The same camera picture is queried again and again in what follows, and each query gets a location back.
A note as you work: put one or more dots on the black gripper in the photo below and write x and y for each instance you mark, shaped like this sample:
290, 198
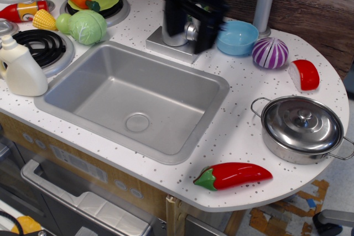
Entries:
208, 15

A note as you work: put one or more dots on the white detergent bottle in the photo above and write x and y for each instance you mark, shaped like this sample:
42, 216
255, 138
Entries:
20, 71

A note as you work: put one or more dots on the grey toy sink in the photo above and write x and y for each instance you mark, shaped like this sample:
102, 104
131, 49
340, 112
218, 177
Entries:
146, 103

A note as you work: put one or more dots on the silver toy faucet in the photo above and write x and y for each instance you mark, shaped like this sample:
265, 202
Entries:
180, 46

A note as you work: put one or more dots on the light blue plastic bowl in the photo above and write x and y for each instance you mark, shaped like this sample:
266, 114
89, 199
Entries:
237, 38

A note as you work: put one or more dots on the back-right burner under plate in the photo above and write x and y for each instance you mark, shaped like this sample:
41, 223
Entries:
112, 16

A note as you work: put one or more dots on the purple striped toy onion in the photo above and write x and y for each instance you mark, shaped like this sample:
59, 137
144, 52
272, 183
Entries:
270, 53

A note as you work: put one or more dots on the grey vertical pole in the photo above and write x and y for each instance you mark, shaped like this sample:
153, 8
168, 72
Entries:
261, 17

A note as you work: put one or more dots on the green toy cabbage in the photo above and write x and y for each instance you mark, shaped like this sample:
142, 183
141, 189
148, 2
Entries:
86, 27

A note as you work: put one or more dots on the red toy cheese wedge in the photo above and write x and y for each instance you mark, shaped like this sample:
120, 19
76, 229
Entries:
304, 75

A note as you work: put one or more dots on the black coil front burner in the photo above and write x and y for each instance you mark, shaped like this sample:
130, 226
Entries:
53, 51

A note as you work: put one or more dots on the yellow toy corn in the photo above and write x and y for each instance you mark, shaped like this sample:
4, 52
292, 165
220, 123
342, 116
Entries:
44, 20

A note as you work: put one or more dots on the stainless steel pot with lid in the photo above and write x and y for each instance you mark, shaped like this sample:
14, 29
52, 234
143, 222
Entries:
300, 130

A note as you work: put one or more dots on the red toy chili pepper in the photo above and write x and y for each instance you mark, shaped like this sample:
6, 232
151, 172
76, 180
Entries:
231, 174

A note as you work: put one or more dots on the red toy ketchup bottle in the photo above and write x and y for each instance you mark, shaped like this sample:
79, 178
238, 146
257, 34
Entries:
23, 12

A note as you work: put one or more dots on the black caster wheel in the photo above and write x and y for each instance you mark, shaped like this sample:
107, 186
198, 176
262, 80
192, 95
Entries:
327, 229

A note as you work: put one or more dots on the yellow object bottom left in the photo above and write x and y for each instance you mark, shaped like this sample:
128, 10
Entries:
24, 225

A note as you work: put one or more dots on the silver oven door handle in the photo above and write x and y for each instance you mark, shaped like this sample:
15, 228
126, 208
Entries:
94, 209

